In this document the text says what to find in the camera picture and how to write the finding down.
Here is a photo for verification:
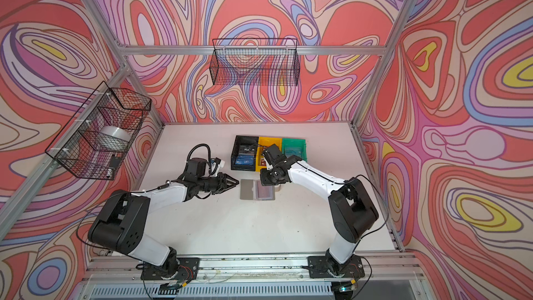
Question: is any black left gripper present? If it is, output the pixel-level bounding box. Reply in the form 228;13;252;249
196;173;239;195

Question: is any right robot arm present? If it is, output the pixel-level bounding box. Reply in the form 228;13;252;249
260;158;379;276

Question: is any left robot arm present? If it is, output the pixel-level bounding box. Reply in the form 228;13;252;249
87;173;240;280

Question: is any blue VIP card in bin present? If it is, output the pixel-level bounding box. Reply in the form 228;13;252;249
235;154;255;166

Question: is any yellow plastic bin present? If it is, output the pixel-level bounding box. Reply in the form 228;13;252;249
255;136;284;172

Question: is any black plastic bin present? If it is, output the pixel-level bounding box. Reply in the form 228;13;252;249
230;136;259;172

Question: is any green plastic bin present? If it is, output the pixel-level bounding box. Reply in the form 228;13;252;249
281;138;308;161

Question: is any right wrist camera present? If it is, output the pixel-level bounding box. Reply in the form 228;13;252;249
262;145;287;169

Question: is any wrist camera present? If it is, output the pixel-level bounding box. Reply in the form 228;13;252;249
185;158;225;177
262;145;287;169

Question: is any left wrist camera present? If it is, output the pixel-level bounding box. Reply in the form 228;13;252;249
185;158;225;177

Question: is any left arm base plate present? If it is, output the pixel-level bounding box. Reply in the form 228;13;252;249
141;257;201;282

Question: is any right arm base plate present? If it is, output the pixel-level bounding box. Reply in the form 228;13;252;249
303;254;365;280

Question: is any black wire basket back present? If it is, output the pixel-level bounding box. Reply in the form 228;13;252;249
209;37;301;87

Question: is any black wire basket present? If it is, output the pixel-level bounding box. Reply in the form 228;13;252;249
45;82;152;181
209;37;301;87

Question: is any black wire basket left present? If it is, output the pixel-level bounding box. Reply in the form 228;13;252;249
45;82;152;181

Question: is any aluminium front rail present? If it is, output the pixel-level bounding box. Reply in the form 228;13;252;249
73;251;435;299

